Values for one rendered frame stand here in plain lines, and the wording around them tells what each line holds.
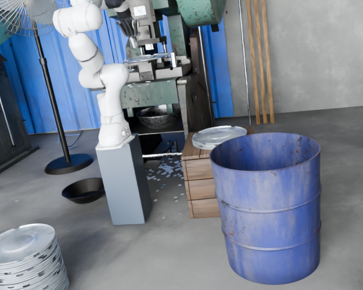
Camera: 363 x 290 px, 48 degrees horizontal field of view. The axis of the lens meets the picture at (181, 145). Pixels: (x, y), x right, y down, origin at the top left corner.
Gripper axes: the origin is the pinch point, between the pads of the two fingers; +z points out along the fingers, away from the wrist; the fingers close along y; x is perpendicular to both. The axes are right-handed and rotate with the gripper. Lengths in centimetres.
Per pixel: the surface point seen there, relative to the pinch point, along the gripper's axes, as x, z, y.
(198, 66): 38, 45, 19
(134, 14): 24.7, -4.0, -9.0
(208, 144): -49, 29, 54
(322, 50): 135, 98, 93
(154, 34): 21.0, 8.2, 2.7
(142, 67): 3.2, 20.1, -2.2
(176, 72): 7.0, 27.1, 17.3
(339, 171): -13, 83, 116
